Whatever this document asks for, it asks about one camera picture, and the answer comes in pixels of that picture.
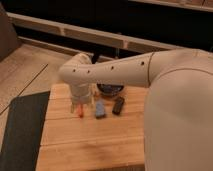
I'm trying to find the dark ceramic bowl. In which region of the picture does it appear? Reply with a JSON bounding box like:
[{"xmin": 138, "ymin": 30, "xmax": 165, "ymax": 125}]
[{"xmin": 97, "ymin": 84, "xmax": 124, "ymax": 97}]

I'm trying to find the black bracket under shelf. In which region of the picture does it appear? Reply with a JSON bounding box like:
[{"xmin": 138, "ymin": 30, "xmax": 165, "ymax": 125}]
[{"xmin": 91, "ymin": 53, "xmax": 100, "ymax": 64}]

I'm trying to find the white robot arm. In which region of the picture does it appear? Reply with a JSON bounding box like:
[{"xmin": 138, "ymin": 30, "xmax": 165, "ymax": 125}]
[{"xmin": 59, "ymin": 48, "xmax": 213, "ymax": 171}]

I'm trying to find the blue sponge block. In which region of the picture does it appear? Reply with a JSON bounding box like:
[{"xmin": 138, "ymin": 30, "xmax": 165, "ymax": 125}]
[{"xmin": 95, "ymin": 101, "xmax": 105, "ymax": 118}]

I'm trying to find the orange red pepper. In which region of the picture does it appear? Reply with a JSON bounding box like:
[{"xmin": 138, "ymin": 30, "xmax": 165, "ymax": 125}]
[{"xmin": 78, "ymin": 105, "xmax": 83, "ymax": 117}]

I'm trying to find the black rectangular object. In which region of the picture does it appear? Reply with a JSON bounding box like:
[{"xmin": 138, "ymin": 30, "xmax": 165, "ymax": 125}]
[{"xmin": 112, "ymin": 97, "xmax": 125, "ymax": 115}]

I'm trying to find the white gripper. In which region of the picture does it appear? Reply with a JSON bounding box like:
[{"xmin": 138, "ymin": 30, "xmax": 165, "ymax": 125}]
[{"xmin": 69, "ymin": 84, "xmax": 94, "ymax": 113}]

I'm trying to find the white wall shelf rail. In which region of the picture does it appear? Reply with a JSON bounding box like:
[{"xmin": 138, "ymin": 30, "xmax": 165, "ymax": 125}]
[{"xmin": 7, "ymin": 12, "xmax": 181, "ymax": 53}]

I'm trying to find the dark grey floor mat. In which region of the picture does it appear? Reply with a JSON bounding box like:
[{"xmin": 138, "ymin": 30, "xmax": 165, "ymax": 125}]
[{"xmin": 0, "ymin": 91, "xmax": 50, "ymax": 171}]

